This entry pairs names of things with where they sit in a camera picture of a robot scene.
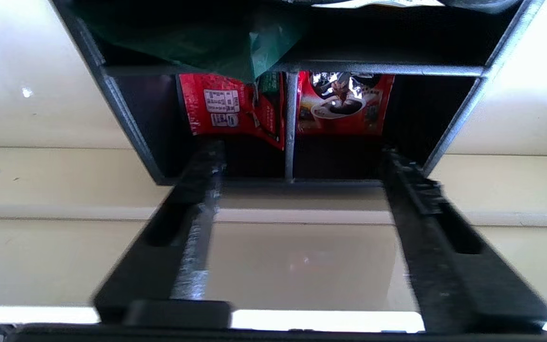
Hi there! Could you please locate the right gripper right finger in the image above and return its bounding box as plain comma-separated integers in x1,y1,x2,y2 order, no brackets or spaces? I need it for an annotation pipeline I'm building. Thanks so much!
382,148,547,333

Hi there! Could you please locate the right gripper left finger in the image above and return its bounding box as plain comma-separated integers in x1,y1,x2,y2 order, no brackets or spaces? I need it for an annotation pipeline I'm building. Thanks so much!
92,140,227,326

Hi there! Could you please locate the cream fluted drawer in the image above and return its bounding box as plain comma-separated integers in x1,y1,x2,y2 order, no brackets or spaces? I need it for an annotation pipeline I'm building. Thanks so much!
0,0,547,333

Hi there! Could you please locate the black compartment organizer box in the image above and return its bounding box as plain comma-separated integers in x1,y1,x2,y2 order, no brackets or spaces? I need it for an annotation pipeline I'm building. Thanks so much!
50,0,546,187

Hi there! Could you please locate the red snack packet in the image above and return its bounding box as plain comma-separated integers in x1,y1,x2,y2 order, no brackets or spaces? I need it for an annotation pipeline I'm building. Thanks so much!
178,71,286,152

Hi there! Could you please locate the pink red sachet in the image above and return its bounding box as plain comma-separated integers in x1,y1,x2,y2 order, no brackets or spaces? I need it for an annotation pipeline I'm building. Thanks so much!
296,71,395,138

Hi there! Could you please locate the green tube packet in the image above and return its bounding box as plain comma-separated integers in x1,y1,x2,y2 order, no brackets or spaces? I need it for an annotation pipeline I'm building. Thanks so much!
72,0,312,84

